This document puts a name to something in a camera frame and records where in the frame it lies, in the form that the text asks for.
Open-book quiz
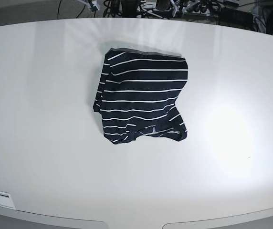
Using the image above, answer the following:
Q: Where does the black cable clutter background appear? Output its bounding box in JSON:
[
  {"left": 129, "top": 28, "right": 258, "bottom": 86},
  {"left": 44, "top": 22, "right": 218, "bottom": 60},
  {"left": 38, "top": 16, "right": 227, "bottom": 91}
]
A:
[{"left": 57, "top": 0, "right": 273, "bottom": 31}]

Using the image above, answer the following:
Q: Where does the navy white striped T-shirt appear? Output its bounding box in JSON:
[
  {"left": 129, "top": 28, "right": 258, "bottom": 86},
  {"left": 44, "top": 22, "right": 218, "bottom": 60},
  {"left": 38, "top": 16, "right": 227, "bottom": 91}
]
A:
[{"left": 93, "top": 48, "right": 188, "bottom": 145}]

